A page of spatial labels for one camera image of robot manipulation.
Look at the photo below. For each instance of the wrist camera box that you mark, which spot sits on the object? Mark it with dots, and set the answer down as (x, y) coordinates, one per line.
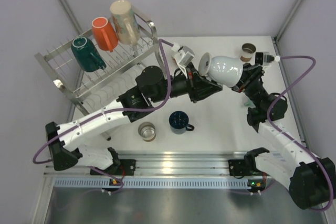
(186, 56)
(265, 58)

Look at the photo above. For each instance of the orange mug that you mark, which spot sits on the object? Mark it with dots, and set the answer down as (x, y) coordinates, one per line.
(104, 34)

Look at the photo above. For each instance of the small tumbler cork band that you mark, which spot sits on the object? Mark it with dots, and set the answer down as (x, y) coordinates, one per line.
(247, 52)

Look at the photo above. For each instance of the aluminium mounting rail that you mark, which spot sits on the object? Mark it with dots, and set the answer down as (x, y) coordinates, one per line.
(175, 164)

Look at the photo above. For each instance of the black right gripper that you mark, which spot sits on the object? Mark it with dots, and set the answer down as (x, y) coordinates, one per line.
(251, 75)

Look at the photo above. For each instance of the stainless steel dish rack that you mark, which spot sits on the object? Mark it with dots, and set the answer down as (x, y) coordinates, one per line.
(90, 91)

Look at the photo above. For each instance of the light blue mug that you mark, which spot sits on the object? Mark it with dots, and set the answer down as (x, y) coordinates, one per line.
(224, 70)

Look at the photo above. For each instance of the mint green cup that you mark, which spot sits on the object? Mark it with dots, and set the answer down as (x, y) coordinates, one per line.
(248, 103)

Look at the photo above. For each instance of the slotted cable duct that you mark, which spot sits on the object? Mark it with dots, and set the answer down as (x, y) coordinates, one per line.
(189, 183)

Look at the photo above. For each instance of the dark blue speckled mug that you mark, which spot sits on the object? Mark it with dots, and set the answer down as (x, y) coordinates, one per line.
(179, 122)

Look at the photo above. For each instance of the tall beige floral mug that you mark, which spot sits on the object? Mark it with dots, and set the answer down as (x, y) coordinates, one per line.
(126, 26)

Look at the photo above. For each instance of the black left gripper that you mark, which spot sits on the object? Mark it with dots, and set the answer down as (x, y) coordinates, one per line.
(198, 86)

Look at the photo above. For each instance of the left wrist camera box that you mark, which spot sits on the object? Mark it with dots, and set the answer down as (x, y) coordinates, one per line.
(186, 56)

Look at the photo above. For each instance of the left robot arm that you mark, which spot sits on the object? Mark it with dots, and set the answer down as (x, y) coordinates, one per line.
(67, 141)

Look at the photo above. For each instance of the steel tumbler cork base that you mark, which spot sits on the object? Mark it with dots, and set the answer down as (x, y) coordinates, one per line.
(147, 131)

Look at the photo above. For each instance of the dark green mug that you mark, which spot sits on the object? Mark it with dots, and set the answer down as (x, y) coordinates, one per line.
(87, 55)

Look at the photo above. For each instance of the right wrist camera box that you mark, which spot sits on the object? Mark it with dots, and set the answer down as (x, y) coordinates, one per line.
(265, 58)

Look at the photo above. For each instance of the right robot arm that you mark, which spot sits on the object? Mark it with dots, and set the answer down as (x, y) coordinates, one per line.
(309, 180)

